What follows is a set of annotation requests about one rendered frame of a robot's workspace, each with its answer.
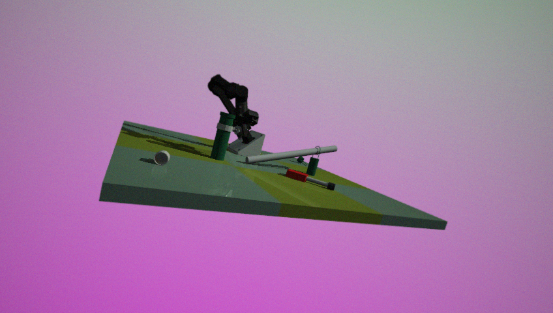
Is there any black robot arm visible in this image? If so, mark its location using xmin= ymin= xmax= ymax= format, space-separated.
xmin=207 ymin=74 xmax=259 ymax=144

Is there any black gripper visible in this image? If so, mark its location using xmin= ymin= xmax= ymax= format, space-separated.
xmin=232 ymin=104 xmax=259 ymax=137

